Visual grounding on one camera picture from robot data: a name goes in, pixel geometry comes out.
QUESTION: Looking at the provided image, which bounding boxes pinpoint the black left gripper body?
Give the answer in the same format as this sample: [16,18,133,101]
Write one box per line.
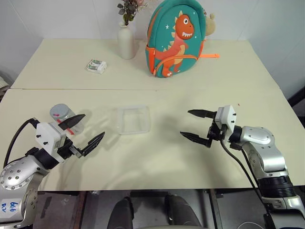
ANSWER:
[56,137,84,160]

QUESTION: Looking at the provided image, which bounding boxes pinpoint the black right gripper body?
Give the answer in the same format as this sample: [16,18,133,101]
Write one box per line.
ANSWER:
[206,118,230,142]

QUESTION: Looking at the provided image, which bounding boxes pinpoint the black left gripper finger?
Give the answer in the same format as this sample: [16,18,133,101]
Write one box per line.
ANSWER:
[81,131,106,157]
[58,114,86,131]

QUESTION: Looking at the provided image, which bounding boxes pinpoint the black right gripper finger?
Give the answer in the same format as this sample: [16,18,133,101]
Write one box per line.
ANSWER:
[179,131,213,148]
[187,109,219,119]

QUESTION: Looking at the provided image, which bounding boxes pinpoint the clear plastic jar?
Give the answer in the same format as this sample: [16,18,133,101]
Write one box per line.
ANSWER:
[57,108,85,135]

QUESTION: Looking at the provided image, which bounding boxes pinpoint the clear plastic container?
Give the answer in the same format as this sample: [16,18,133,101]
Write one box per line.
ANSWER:
[116,104,152,135]

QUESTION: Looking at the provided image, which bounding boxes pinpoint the white battery charger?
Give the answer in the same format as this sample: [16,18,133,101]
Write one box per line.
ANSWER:
[86,58,108,74]

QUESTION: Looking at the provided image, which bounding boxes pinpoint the dark rounded shape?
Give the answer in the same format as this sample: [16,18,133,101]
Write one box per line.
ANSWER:
[163,194,203,229]
[107,197,134,229]

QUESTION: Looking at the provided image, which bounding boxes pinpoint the black furniture piece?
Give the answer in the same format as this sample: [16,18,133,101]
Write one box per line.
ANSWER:
[286,84,305,115]

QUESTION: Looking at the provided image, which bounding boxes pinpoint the beige plush toy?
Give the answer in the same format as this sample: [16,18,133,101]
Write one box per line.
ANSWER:
[203,11,217,38]

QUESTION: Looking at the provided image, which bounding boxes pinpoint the teal dinosaur backpack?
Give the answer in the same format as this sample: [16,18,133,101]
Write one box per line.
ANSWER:
[145,0,221,79]

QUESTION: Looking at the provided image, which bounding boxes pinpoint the white ceramic vase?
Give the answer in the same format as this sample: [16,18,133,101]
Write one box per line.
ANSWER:
[117,21,136,60]

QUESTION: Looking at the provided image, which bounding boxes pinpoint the dried flower bouquet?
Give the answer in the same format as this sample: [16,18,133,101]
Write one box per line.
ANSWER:
[116,0,149,26]

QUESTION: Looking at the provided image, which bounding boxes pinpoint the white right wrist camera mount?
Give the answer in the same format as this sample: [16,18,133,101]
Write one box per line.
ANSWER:
[214,104,237,144]

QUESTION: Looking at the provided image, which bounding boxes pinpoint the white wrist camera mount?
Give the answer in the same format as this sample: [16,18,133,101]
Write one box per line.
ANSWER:
[214,104,237,144]
[35,121,68,164]

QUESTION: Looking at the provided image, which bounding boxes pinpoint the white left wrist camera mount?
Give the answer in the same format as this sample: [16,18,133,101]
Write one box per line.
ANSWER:
[35,121,68,164]

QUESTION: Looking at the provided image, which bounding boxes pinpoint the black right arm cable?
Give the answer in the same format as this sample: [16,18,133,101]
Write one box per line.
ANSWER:
[220,139,270,210]

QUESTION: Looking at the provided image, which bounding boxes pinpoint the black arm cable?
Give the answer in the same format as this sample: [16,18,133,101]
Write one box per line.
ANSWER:
[3,117,39,168]
[220,139,270,210]

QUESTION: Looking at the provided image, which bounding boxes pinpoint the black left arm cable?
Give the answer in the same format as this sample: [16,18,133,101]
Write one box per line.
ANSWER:
[3,117,39,168]

